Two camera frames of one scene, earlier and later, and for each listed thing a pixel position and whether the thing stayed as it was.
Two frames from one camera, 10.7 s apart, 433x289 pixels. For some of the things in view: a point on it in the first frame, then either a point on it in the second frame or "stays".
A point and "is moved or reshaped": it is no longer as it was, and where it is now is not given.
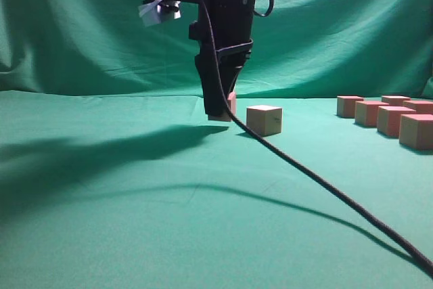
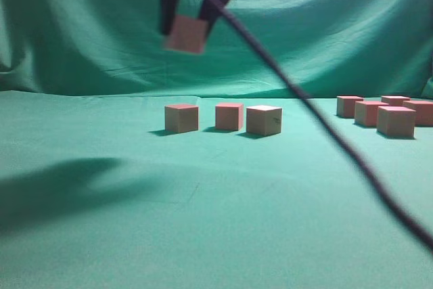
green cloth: x=111 y=176 stays
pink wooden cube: x=264 y=120 stays
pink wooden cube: x=388 y=119 stays
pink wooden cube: x=366 y=112 stays
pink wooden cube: x=395 y=100 stays
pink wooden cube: x=231 y=100 is moved or reshaped
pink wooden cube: x=346 y=105 stays
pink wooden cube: x=416 y=130 to x=181 y=118
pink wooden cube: x=421 y=107 to x=189 y=35
